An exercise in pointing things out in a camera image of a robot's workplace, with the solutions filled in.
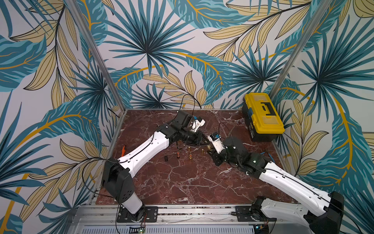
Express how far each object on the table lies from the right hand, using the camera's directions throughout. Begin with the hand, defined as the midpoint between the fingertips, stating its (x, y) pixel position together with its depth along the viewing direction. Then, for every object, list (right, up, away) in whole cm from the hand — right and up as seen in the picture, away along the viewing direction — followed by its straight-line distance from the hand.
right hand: (209, 149), depth 74 cm
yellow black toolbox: (+37, +18, +19) cm, 45 cm away
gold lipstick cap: (-10, -3, +21) cm, 24 cm away
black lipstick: (-17, -6, +16) cm, 24 cm away
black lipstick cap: (-25, -8, +16) cm, 31 cm away
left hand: (-1, +3, -3) cm, 4 cm away
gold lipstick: (-9, -7, +16) cm, 20 cm away
